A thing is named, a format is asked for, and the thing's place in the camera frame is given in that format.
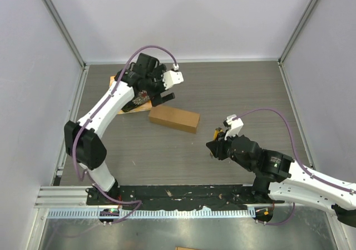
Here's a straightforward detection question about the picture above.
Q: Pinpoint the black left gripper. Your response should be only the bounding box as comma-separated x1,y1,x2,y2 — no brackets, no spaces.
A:
147,66,176,107

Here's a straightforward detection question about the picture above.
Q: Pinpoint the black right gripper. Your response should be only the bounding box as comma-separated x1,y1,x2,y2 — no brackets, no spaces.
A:
207,128,254,172

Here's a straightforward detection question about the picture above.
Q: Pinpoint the yellow utility knife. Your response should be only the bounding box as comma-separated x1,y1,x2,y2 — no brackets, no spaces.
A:
213,127,224,150

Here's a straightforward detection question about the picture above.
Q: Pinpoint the brown cardboard express box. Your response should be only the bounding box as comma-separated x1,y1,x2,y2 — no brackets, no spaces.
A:
149,105,200,134

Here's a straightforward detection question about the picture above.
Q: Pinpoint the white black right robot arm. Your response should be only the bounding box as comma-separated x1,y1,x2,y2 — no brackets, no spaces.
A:
206,132,355,227

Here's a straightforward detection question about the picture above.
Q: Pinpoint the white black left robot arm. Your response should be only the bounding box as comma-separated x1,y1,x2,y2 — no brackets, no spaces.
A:
64,53,184,205

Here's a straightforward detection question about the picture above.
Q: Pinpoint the cardboard box on floor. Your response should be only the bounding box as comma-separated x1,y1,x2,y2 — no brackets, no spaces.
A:
175,247,199,250

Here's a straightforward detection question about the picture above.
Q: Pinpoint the orange checkered cloth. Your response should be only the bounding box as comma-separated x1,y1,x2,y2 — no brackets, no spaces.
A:
118,93,152,114

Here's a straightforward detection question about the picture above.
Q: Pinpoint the black patterned tray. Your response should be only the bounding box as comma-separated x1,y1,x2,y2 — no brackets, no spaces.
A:
120,91,152,113

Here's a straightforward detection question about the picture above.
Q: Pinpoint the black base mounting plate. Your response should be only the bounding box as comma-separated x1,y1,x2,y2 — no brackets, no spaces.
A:
85,183,285,211

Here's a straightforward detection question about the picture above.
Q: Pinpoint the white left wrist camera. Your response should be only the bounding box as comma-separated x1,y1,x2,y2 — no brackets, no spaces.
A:
162,63,184,90

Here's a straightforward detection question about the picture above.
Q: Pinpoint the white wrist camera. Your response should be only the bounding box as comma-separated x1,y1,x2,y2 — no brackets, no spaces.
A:
162,63,184,90
223,114,244,140

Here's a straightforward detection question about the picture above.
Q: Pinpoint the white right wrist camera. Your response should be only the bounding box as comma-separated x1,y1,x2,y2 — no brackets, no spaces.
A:
223,114,244,140

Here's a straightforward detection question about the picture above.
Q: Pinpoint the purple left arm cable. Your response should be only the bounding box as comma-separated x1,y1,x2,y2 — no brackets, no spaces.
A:
71,44,179,226

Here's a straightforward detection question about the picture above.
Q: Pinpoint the aluminium frame rail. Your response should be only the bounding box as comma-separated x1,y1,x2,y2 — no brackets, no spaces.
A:
34,183,340,208

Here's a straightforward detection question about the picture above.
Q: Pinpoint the white slotted cable duct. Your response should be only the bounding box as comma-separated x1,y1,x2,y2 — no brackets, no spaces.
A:
47,207,255,219

